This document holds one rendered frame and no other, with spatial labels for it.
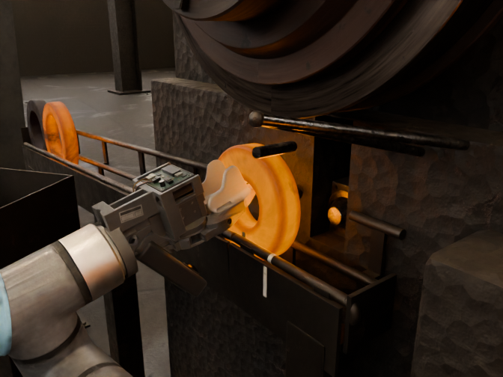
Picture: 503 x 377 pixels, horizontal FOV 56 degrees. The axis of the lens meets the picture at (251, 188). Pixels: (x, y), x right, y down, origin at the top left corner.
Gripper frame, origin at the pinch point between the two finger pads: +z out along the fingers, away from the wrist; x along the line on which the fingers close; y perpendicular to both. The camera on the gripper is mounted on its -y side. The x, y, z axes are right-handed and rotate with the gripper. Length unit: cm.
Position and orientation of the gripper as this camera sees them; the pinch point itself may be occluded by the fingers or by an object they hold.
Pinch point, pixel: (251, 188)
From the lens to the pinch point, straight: 63.2
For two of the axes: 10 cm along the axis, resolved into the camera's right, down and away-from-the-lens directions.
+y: -2.1, -8.6, -4.6
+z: 7.6, -4.4, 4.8
